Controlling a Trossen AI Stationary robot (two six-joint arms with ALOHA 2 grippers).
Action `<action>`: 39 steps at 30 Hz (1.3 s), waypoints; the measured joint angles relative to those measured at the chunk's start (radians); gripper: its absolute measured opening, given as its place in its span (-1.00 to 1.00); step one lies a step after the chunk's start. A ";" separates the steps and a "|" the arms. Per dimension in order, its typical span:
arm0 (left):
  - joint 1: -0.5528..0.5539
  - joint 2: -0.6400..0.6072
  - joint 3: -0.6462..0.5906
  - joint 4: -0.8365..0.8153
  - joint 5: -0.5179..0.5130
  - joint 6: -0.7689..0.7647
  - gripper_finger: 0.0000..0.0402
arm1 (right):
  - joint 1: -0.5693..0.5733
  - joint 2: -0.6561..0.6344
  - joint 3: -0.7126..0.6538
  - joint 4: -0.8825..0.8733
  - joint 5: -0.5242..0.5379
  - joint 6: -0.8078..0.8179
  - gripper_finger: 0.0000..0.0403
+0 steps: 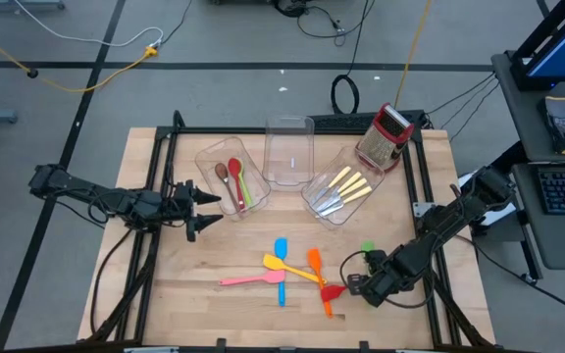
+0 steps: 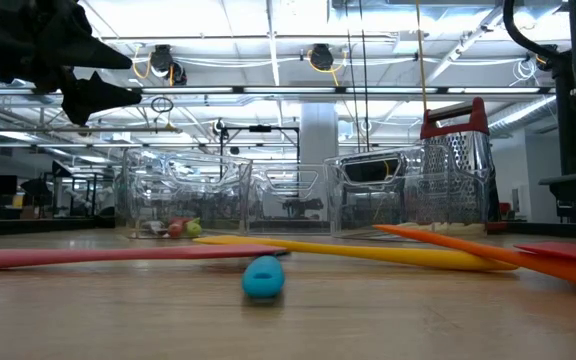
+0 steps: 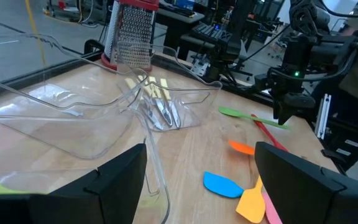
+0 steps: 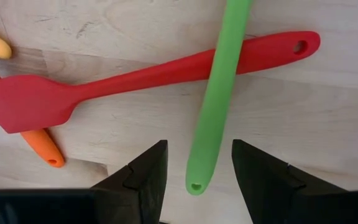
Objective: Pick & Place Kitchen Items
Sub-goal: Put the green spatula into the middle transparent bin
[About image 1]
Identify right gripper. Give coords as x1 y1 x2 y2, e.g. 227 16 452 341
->
360 247 414 309

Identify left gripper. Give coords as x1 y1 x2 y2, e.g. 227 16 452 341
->
162 179 225 242

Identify green silicone spatula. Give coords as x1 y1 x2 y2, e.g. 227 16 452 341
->
360 239 379 310

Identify brown spoon with metal handle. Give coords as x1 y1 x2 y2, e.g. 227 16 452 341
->
214 163 242 213

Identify green silicone spoon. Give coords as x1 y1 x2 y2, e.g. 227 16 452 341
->
236 159 255 208

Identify red silicone spoon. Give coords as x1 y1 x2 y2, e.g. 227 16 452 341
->
227 157 247 210

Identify red silicone spatula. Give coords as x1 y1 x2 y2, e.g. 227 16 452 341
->
319 284 349 303

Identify orange silicone spatula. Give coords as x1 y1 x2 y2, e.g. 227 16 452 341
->
306 247 334 319

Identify pink silicone spatula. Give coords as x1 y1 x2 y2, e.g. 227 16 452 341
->
219 269 287 287

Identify cream handled steel knife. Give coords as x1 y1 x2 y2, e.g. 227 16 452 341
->
318 185 374 219
310 165 353 206
315 177 369 215
314 171 364 211

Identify yellow silicone spatula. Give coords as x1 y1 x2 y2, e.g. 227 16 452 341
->
262 253 329 286

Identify clear plastic bin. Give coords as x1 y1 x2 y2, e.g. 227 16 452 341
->
300 145 386 230
261 115 316 192
193 136 273 222

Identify blue silicone spatula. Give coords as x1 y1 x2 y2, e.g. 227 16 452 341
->
274 237 289 308

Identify white sheet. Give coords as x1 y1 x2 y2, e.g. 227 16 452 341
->
457 168 520 227

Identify red steel box grater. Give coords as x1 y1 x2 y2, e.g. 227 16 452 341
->
354 102 416 174

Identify grey computer cart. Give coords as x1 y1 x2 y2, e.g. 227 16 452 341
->
461 48 565 285

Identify grey yellow work glove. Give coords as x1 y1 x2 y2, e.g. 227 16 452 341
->
537 95 565 157

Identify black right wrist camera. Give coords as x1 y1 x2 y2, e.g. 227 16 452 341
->
346 274 370 296

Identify black aluminium table frame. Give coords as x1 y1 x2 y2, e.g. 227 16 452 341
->
85 110 495 353

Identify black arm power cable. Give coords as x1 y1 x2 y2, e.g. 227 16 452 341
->
88 227 134 335

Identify yellow extension cord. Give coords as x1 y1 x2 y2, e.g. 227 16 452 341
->
0 22 159 94

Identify black coiled cable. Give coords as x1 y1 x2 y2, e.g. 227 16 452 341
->
330 0 373 116

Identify white cable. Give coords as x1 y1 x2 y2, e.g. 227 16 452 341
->
15 0 165 49

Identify thin black cable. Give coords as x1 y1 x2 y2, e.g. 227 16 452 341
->
159 0 194 48
424 72 498 117

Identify black looped floor cable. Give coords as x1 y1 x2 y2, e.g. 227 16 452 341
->
295 0 378 48

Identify yellow hanging cable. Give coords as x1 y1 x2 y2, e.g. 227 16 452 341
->
393 0 434 110

